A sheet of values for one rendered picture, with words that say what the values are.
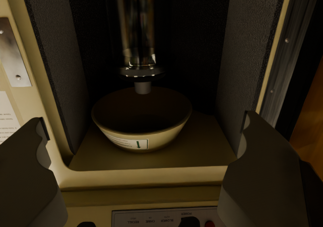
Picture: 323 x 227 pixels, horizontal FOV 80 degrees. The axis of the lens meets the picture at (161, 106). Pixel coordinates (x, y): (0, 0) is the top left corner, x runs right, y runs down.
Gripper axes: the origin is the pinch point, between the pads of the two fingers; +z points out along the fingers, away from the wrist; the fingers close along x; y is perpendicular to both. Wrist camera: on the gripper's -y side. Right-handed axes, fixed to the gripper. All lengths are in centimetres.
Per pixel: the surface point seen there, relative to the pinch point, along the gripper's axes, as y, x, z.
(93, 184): 18.2, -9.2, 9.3
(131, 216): 20.6, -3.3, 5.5
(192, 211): 20.5, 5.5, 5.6
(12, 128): 36, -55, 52
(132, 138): 11.1, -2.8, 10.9
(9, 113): 29, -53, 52
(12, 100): 24, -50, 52
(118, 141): 12.6, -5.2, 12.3
